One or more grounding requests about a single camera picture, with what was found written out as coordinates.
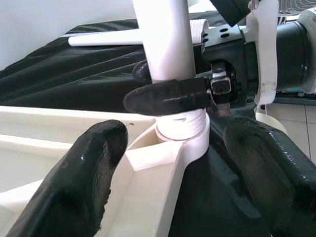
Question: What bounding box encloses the white plastic table top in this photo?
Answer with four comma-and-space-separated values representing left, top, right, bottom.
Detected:
0, 105, 211, 237

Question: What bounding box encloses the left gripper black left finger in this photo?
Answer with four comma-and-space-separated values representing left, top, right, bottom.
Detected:
4, 119, 129, 237

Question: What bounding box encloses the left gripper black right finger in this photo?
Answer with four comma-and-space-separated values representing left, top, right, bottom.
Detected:
223, 117, 316, 237

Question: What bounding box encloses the white plastic table leg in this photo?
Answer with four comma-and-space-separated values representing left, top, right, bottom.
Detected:
68, 21, 209, 47
132, 0, 207, 139

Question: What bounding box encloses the white fan head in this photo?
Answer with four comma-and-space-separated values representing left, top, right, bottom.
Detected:
277, 0, 316, 18

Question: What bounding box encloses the white round stand base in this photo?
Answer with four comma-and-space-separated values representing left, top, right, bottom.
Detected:
255, 103, 287, 139

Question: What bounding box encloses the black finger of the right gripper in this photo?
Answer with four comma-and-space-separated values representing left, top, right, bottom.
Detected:
132, 61, 151, 81
122, 79, 213, 116

